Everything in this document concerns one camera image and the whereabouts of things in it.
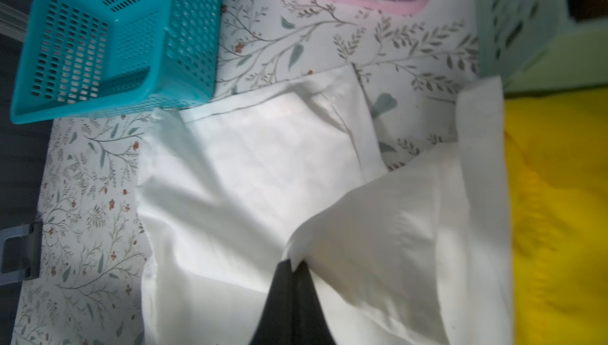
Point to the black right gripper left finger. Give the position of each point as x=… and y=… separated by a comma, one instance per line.
x=275, y=325

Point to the white shorts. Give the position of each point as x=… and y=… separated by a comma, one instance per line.
x=419, y=255

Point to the green file organizer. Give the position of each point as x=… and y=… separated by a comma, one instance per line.
x=543, y=46

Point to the yellow garment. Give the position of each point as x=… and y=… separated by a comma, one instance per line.
x=556, y=156

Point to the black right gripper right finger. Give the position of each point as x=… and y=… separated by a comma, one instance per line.
x=310, y=325

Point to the teal plastic basket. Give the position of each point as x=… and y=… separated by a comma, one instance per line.
x=116, y=57

